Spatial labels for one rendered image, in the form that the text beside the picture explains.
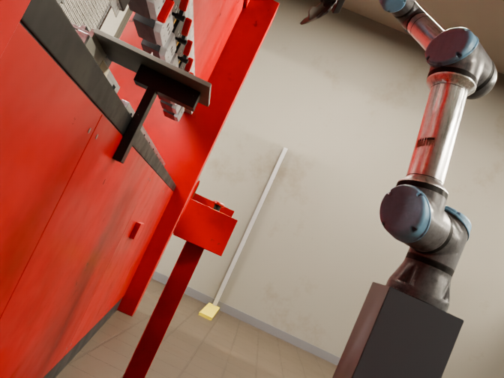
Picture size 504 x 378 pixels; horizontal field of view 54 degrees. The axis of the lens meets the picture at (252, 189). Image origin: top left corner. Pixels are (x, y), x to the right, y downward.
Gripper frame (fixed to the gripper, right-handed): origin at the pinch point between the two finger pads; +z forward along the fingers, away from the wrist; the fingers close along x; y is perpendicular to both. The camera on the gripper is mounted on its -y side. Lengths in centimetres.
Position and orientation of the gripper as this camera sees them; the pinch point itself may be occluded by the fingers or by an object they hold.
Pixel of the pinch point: (296, 4)
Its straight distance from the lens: 177.5
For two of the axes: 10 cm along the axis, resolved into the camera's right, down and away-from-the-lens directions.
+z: -9.2, 2.1, 3.2
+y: -3.5, -1.5, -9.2
